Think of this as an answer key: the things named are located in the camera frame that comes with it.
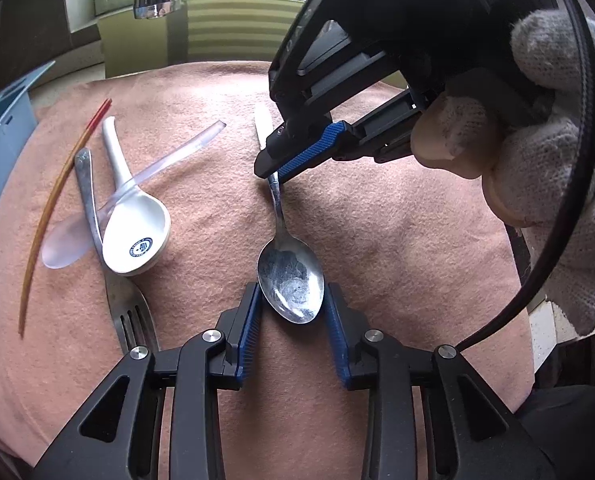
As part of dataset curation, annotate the gloved right hand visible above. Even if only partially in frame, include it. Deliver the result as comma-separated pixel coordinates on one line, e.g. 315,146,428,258
411,10,595,336

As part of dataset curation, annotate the dark curved red chopstick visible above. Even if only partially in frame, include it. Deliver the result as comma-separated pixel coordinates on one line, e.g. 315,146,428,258
16,96,114,339

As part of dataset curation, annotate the clear plastic spoon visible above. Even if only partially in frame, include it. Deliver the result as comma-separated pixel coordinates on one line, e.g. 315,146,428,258
41,117,226,275

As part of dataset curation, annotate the engraved metal spoon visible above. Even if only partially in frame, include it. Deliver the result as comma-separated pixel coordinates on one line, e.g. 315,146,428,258
257,174,325,325

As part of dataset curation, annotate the pink towel mat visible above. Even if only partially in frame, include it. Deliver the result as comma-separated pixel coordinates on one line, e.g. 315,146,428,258
0,58,536,480

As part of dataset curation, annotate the white ceramic soup spoon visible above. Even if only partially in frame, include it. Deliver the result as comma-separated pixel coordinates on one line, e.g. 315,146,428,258
100,115,173,276

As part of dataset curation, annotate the steel fork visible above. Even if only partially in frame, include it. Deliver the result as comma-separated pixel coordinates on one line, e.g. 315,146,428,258
74,148,160,354

